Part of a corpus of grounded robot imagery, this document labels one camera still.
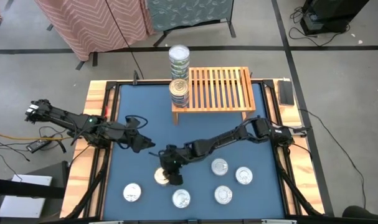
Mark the white box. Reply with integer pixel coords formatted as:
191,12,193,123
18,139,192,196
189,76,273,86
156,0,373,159
0,174,53,218

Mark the black hanging cable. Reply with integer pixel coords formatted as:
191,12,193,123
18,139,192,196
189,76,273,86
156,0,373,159
104,0,145,80

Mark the teal can silver lid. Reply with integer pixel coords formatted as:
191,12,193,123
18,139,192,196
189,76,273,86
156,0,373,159
210,157,229,177

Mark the long black floor cable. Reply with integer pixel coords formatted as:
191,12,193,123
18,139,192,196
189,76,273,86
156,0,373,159
299,107,367,210

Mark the black coiled floor cable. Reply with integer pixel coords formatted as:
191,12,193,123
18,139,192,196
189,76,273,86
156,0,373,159
288,6,351,47

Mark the black metal bar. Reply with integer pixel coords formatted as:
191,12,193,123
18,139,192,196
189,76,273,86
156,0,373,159
0,177,67,200

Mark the black equipment case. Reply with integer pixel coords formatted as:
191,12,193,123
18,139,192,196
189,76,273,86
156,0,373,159
300,0,371,35

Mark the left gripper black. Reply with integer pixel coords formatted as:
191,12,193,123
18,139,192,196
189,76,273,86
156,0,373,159
109,123,156,153

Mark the wooden slatted shelf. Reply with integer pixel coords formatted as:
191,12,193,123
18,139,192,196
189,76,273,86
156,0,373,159
171,66,257,125

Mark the pink chevron cloth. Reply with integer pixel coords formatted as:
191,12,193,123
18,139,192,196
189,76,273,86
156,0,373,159
35,0,155,62

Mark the black adapter cable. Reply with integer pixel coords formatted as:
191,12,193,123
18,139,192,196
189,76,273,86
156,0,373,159
0,125,68,162

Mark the blue table mat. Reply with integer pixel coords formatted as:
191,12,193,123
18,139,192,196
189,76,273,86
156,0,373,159
100,83,285,220

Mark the black rounded object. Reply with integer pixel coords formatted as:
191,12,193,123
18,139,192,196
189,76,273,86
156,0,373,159
342,205,378,220

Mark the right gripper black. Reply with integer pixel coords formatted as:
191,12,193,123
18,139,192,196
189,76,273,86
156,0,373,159
159,145,192,187

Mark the black flat box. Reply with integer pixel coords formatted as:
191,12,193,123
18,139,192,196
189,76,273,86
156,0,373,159
277,80,295,106

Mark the yellow cable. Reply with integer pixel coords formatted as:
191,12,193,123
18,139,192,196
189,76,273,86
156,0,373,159
0,129,72,141

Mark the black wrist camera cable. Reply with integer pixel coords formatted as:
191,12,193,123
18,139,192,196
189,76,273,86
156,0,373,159
125,114,149,130

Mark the black cloth rack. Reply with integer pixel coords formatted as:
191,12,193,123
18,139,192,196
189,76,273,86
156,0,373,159
153,0,237,47
46,23,98,71

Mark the black power adapter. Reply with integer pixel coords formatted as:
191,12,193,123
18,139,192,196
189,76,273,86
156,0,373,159
26,139,52,154

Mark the red can silver lid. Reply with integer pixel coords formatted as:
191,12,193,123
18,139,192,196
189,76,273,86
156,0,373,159
123,182,143,202

